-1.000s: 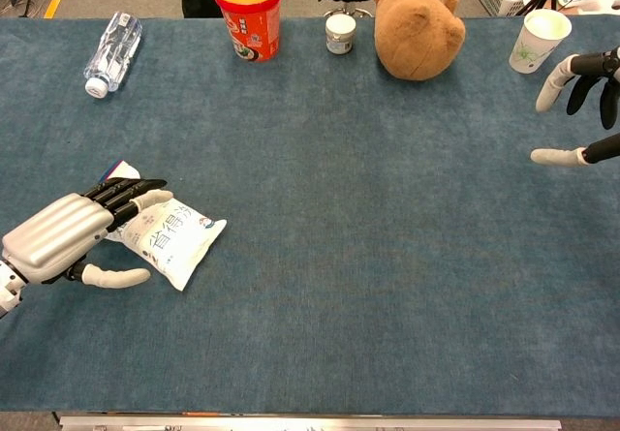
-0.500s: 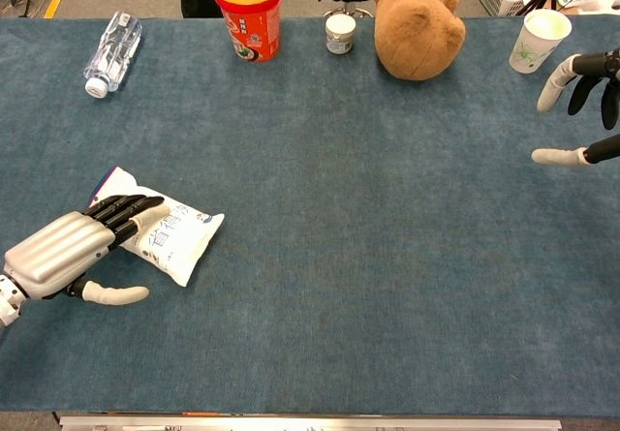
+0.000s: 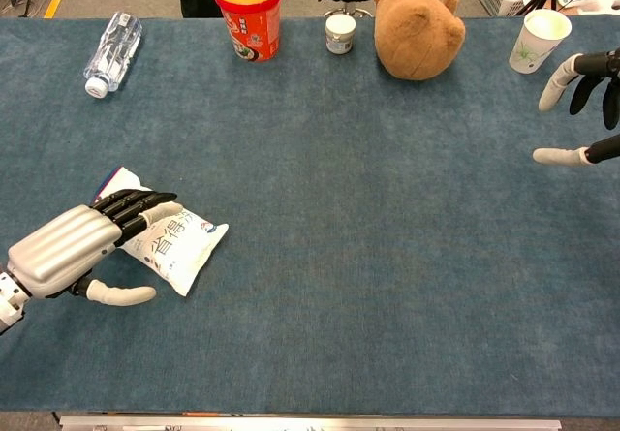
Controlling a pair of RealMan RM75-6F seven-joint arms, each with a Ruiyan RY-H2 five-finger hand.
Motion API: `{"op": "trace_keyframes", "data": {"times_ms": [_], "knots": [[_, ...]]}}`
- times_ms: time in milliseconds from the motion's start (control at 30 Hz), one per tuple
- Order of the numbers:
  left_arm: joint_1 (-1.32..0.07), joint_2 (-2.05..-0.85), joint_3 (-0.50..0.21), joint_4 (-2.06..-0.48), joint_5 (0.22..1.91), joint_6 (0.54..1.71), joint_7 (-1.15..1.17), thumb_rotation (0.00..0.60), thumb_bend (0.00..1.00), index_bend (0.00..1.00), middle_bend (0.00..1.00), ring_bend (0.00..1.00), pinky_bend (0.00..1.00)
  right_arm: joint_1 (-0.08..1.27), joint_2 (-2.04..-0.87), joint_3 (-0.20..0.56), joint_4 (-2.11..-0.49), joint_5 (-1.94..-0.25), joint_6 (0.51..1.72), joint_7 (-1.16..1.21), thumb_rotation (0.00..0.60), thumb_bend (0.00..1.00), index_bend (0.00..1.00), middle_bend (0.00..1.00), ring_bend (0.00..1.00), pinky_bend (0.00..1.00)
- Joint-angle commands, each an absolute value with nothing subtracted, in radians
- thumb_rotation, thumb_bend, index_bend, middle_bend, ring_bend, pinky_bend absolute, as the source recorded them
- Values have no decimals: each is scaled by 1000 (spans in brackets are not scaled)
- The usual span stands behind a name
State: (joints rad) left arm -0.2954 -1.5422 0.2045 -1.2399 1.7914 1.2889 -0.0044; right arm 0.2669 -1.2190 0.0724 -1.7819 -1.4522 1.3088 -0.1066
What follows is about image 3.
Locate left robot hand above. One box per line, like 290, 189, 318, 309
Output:
6, 189, 185, 307

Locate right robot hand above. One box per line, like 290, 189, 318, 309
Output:
532, 47, 620, 168

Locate white snack bag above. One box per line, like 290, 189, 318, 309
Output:
92, 166, 230, 298

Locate clear plastic water bottle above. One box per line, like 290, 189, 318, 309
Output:
83, 11, 143, 99

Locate white paper cup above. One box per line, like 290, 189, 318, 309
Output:
508, 9, 574, 75

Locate brown plush toy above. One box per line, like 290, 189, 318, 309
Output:
371, 0, 467, 82

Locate small white yogurt cup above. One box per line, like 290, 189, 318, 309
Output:
325, 14, 357, 55

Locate blue table cloth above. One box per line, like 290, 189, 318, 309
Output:
0, 15, 620, 416

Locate red instant noodle cup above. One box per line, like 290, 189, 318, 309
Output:
211, 0, 284, 63

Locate aluminium frame rail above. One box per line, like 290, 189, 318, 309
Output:
58, 415, 563, 431

